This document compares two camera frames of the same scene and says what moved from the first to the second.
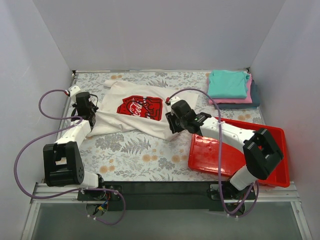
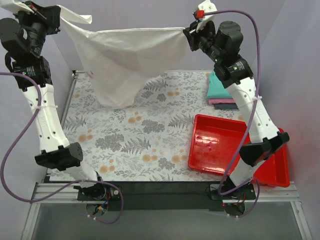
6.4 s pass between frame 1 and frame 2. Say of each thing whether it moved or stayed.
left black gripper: moved
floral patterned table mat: stayed
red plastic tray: stayed
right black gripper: moved
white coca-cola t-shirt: moved
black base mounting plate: stayed
